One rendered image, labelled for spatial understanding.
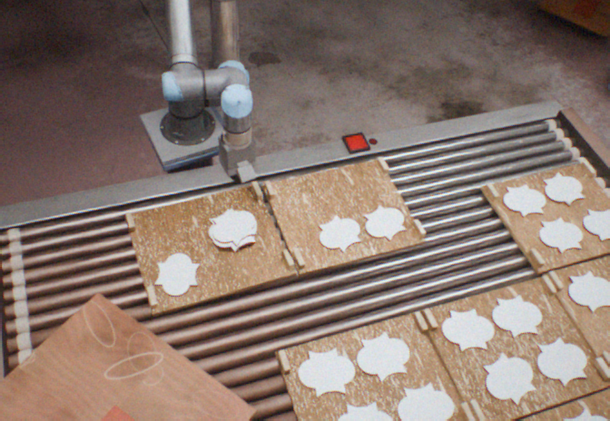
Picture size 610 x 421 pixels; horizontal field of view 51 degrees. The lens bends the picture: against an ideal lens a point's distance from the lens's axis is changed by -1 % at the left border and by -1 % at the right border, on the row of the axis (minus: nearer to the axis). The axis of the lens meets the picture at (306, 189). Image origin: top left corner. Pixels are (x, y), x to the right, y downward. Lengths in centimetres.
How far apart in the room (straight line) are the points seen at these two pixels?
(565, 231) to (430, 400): 75
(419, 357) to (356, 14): 309
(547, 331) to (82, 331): 123
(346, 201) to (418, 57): 231
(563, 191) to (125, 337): 145
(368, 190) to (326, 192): 14
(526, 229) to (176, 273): 108
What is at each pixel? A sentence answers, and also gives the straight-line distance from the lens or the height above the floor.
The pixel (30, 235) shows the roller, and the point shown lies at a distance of 200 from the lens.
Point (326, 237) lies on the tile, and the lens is 189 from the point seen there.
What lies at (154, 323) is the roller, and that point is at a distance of 177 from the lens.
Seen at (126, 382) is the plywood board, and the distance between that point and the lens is 157.
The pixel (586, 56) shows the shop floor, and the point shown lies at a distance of 472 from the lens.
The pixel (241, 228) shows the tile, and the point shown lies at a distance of 186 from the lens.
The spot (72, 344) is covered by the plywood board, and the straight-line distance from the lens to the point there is 164.
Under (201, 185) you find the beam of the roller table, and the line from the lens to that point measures 204.
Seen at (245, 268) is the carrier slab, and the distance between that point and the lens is 182.
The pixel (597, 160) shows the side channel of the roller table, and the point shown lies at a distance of 246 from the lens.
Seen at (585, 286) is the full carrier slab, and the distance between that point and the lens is 205.
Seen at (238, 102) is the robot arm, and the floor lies 140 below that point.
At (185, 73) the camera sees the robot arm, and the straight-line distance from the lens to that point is 169.
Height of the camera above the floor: 246
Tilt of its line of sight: 49 degrees down
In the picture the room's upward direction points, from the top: 8 degrees clockwise
